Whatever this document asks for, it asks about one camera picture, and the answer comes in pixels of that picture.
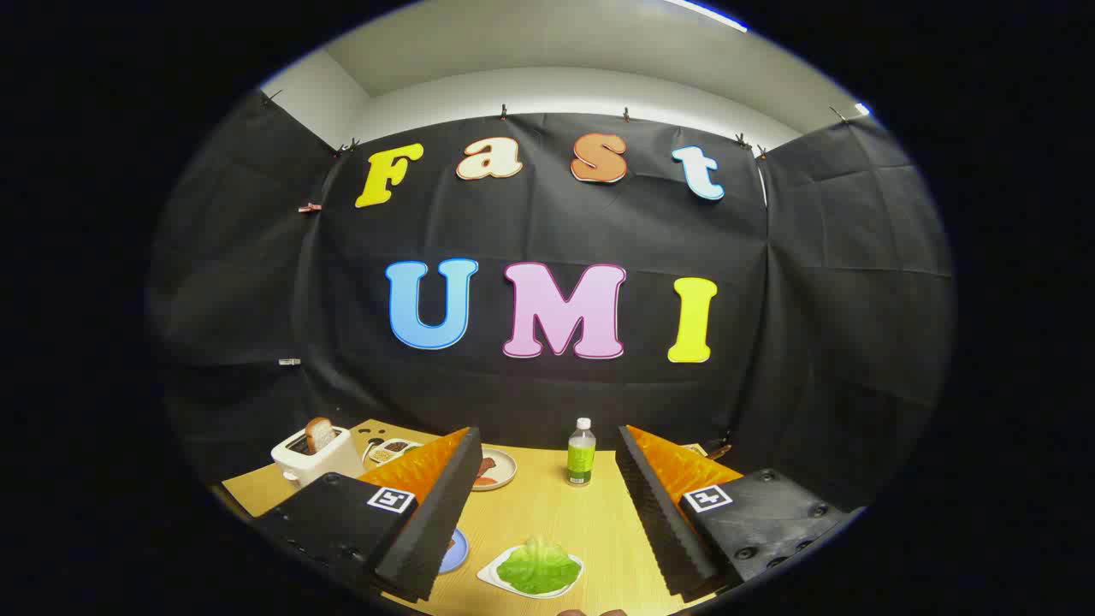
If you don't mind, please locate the black backdrop cloth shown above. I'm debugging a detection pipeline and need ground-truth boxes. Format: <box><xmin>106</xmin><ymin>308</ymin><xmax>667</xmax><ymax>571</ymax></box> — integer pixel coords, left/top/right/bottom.
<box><xmin>147</xmin><ymin>90</ymin><xmax>955</xmax><ymax>514</ymax></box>

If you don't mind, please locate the white leaf-shaped plate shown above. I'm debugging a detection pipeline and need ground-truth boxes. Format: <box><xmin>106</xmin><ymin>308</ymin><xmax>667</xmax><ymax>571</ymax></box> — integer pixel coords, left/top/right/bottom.
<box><xmin>476</xmin><ymin>543</ymin><xmax>584</xmax><ymax>600</ymax></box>

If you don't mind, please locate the white toaster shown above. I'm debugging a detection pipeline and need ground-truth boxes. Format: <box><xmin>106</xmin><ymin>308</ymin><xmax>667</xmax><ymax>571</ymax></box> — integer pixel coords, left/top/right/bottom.
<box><xmin>271</xmin><ymin>425</ymin><xmax>369</xmax><ymax>489</ymax></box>

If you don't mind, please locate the blue round plate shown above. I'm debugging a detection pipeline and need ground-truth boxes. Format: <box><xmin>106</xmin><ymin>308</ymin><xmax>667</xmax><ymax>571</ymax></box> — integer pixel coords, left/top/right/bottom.
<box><xmin>438</xmin><ymin>528</ymin><xmax>470</xmax><ymax>575</ymax></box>

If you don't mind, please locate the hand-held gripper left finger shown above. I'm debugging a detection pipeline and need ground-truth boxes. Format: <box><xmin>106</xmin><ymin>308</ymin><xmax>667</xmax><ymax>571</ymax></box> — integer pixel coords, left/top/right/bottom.
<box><xmin>252</xmin><ymin>426</ymin><xmax>484</xmax><ymax>604</ymax></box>

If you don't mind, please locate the green lettuce leaf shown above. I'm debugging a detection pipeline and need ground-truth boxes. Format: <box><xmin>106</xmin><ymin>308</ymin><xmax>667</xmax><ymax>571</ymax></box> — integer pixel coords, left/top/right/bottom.
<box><xmin>496</xmin><ymin>536</ymin><xmax>583</xmax><ymax>595</ymax></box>

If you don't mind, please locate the white round plate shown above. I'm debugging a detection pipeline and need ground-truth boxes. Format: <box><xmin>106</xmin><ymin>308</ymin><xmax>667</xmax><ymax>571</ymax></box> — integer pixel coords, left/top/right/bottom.
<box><xmin>471</xmin><ymin>447</ymin><xmax>518</xmax><ymax>491</ymax></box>

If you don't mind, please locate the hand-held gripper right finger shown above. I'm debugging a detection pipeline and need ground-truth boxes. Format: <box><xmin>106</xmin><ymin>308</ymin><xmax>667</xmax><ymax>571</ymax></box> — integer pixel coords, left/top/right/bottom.
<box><xmin>616</xmin><ymin>424</ymin><xmax>865</xmax><ymax>600</ymax></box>

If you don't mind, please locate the green label plastic bottle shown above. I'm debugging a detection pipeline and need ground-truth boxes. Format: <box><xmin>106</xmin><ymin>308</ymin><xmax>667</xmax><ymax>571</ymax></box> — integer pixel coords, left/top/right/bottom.
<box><xmin>566</xmin><ymin>418</ymin><xmax>597</xmax><ymax>487</ymax></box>

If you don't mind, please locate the white divided dish with beans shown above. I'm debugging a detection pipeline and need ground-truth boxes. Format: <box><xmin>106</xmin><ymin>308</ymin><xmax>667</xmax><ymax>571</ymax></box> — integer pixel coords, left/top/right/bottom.
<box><xmin>366</xmin><ymin>438</ymin><xmax>424</xmax><ymax>465</ymax></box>

